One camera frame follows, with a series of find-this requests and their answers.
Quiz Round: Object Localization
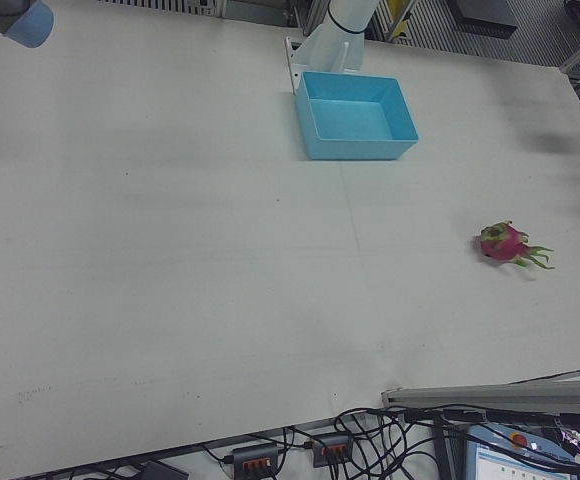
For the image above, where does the light blue plastic bin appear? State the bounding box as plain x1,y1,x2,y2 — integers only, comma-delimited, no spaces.
294,70,420,162

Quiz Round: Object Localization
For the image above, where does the aluminium profile rail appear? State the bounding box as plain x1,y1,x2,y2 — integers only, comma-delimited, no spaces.
380,366,580,417

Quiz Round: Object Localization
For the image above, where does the thick black cable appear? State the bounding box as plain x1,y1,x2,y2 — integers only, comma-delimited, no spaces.
402,407,580,433

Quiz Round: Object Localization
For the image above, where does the white mounting stand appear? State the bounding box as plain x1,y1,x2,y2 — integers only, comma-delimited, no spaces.
283,0,381,96

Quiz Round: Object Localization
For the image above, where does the teach pendant red button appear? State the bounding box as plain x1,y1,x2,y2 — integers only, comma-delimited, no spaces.
462,422,580,480

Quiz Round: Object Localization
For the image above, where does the pink green dragon fruit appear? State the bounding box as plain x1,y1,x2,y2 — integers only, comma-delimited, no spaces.
471,219,556,272

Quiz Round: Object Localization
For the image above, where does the grey orange USB hub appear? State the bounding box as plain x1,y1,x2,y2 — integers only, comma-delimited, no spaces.
223,441,282,477
309,432,356,469

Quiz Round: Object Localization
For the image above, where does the purple foil wrapper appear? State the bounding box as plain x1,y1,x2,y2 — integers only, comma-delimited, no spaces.
559,428,580,455

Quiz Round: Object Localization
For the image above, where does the thin black cable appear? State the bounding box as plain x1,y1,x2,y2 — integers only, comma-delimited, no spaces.
197,441,236,465

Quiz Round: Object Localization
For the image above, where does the black equipment box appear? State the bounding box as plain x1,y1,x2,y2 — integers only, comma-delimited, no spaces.
453,0,518,39

